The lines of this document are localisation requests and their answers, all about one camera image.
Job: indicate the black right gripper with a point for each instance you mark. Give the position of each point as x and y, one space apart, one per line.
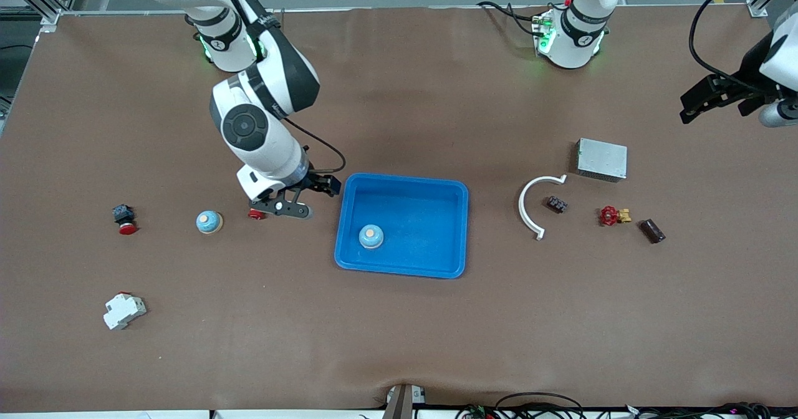
318 183

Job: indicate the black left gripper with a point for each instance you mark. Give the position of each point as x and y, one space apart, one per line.
750 70

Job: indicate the small black connector block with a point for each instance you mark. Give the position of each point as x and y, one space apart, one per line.
557 205

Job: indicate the dark brown rectangular block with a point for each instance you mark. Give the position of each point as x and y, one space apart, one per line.
653 231

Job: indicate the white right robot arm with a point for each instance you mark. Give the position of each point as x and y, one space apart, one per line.
246 126

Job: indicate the blue plastic tray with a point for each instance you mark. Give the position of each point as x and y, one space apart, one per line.
405 207

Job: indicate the blue round bell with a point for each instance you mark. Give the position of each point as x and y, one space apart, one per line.
209 222
371 236

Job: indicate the grey metal box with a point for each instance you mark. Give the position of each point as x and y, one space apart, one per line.
601 160

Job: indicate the white circuit breaker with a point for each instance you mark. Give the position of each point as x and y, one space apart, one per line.
123 312

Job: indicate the red valve with brass body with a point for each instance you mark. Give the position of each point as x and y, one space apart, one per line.
608 216

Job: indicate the red button with blue block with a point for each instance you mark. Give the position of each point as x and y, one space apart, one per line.
123 214

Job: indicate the brown table cover mat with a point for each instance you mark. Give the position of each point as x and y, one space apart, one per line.
399 332

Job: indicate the white curved plastic arc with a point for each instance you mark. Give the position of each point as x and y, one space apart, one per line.
521 208

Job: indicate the red emergency stop orange block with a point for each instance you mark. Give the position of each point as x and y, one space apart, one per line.
254 214

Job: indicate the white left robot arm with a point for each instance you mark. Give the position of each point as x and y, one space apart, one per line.
576 38

